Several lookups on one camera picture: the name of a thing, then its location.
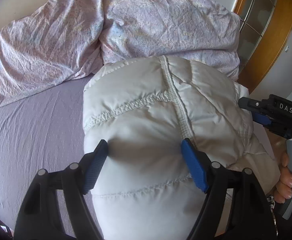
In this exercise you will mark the pink floral crumpled duvet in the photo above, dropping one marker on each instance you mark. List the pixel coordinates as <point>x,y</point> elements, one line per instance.
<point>69,39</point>

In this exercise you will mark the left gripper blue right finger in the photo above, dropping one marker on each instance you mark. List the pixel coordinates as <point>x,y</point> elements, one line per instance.
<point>197,163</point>

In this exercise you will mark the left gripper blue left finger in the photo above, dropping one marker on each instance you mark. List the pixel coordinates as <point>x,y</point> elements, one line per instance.
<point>92,164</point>

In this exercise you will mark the person's right hand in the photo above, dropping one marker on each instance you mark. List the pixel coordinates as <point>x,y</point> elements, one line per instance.
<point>283,189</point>

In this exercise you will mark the lavender bed sheet mattress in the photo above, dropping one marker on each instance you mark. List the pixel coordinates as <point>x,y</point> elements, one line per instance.
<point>41,131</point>

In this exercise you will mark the white puffer down jacket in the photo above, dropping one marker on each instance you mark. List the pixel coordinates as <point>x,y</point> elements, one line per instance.
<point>144,108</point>

